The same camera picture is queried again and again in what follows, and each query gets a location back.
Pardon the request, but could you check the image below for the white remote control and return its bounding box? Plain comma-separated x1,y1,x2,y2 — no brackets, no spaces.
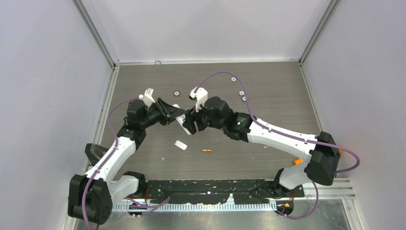
176,110,192,135

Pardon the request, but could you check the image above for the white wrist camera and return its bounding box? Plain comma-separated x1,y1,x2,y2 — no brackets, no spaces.
189,86,208,112
139,88,156,108

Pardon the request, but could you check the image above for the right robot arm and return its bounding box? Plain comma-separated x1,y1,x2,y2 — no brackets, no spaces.
180,97,341,197

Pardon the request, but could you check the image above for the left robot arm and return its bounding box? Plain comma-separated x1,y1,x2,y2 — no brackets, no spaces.
68,98,185,229

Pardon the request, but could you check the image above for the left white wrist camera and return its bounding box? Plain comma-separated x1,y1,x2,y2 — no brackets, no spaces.
139,88,156,108

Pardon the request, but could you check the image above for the white battery cover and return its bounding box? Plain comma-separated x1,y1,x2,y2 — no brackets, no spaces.
174,140,187,150

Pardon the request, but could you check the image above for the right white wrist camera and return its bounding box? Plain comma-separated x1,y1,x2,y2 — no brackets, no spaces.
189,86,208,112

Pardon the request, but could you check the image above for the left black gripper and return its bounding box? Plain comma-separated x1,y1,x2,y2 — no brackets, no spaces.
140,98,184,129

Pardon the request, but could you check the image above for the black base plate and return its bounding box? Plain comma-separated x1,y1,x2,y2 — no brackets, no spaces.
115,179,305,206

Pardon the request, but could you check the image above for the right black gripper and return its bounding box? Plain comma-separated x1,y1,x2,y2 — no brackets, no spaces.
182,99,225,136

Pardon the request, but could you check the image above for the aluminium rail frame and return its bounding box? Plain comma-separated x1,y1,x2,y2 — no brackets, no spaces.
112,178,355,213

